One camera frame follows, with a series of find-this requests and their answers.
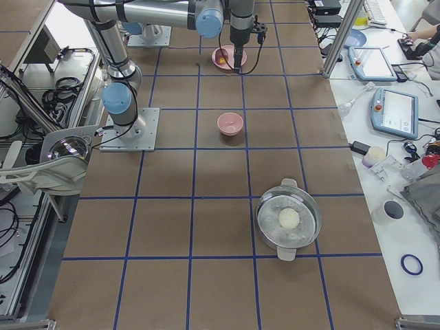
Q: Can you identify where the upper teach pendant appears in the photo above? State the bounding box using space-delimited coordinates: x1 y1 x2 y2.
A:
347 47 397 82

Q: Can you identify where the pink plate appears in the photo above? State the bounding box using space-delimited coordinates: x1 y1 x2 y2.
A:
211 45 234 71

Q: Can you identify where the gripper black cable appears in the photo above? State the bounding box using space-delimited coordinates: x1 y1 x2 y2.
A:
217 15 268 76

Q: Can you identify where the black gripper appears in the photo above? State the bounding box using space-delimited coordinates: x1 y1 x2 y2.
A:
234 21 267 72

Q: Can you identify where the pink bowl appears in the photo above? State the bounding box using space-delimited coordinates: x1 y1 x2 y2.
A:
217 112 244 136

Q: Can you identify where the blue rubber ring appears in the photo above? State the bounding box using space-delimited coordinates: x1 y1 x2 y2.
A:
400 254 424 276

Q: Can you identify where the red apple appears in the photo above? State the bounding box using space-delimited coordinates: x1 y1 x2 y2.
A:
214 48 228 65

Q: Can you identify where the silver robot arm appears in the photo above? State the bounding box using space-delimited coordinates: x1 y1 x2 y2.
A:
62 1 267 140

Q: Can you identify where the glass bowl on chair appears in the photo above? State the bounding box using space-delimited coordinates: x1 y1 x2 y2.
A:
47 136 89 160

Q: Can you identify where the aluminium frame post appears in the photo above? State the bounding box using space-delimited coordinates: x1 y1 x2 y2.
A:
321 0 364 78

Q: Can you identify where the white purple cup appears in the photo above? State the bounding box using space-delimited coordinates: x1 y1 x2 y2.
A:
362 146 386 168

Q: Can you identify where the grey folded cloth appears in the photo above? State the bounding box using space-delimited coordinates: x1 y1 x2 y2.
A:
401 166 440 248

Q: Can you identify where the steel pot with glass lid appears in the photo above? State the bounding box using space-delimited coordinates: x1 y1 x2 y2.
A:
256 178 322 261

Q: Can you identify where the teach pendant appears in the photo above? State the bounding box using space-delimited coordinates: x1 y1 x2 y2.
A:
370 88 419 140
347 47 397 82

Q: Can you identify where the lower teach pendant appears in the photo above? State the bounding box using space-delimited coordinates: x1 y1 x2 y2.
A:
370 88 419 140

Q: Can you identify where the blue plate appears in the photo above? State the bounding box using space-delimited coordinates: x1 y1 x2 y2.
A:
344 29 367 49

